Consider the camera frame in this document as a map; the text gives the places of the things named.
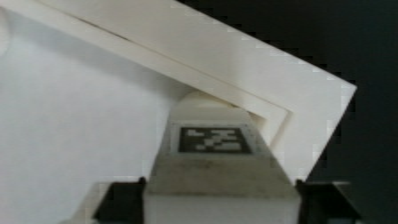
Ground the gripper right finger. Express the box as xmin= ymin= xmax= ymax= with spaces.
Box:
xmin=296 ymin=180 xmax=363 ymax=224

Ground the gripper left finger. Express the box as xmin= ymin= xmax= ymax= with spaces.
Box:
xmin=93 ymin=177 xmax=146 ymax=224

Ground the white table leg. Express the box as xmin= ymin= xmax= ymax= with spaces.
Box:
xmin=144 ymin=92 xmax=301 ymax=224

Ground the white square table top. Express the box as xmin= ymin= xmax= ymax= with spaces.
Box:
xmin=0 ymin=0 xmax=356 ymax=224

